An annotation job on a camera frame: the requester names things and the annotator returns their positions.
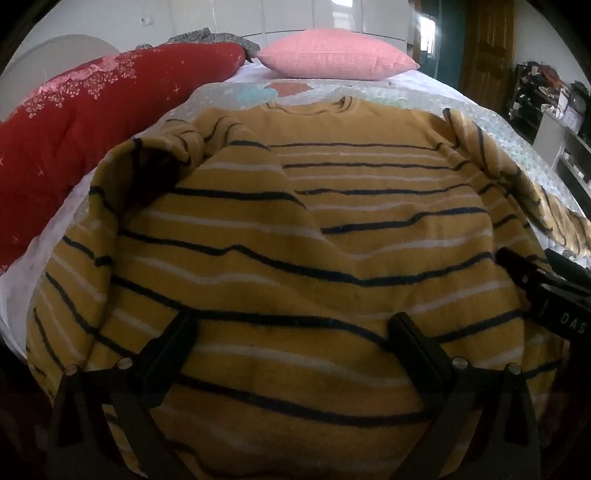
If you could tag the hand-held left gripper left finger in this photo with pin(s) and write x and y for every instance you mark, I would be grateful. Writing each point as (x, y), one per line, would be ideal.
(171, 350)

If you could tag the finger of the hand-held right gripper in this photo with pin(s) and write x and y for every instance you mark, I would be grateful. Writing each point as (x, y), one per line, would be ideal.
(521, 272)

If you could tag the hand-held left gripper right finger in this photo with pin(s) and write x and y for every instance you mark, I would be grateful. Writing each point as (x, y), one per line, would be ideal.
(408, 346)

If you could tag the yellow striped sweater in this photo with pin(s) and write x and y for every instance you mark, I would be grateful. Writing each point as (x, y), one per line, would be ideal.
(300, 258)

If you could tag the white shelf unit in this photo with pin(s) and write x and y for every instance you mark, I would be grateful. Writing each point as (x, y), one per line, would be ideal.
(561, 147)

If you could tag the patterned bed sheet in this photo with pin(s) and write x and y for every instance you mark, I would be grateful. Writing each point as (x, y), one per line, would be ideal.
(41, 258)

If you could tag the black shoe rack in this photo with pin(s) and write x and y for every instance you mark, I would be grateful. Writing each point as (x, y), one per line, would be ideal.
(531, 97)

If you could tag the wooden door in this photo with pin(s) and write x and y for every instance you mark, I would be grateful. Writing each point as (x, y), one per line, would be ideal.
(487, 50)

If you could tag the teal glass door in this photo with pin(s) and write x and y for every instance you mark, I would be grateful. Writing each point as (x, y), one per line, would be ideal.
(443, 41)

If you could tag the red floral quilt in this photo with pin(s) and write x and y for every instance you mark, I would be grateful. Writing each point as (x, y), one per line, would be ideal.
(92, 120)

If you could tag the pink pillow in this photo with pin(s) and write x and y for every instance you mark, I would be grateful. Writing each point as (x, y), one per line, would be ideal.
(332, 55)

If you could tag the grey knitted cloth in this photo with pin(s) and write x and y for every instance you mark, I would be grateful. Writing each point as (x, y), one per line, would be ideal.
(203, 36)

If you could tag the white round headboard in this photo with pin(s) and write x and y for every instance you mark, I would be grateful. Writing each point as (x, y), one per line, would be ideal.
(55, 53)

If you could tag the white glossy wardrobe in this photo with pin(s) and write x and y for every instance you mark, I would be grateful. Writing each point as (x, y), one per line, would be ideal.
(323, 16)

